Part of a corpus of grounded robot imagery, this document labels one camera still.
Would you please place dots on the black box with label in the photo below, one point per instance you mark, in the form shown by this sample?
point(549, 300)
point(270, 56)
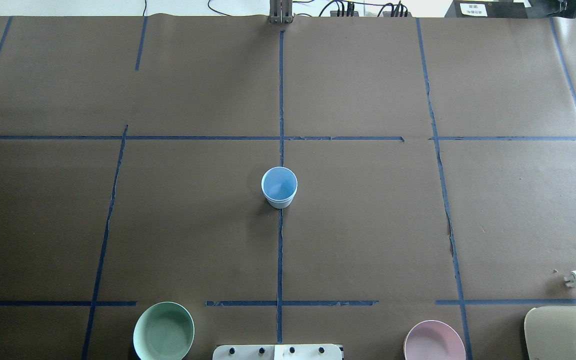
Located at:
point(493, 9)

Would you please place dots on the aluminium frame post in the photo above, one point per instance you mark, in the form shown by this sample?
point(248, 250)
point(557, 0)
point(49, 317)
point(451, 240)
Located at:
point(281, 11)

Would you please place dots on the mint green bowl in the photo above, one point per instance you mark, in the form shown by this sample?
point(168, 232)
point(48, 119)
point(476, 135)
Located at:
point(164, 331)

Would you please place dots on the pink bowl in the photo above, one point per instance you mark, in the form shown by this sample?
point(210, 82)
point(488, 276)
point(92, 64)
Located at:
point(433, 340)

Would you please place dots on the black power strip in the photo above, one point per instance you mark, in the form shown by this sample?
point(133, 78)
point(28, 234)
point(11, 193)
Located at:
point(353, 9)

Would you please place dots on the blue cup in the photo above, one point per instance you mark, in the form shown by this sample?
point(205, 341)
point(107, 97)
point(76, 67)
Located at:
point(280, 204)
point(279, 185)

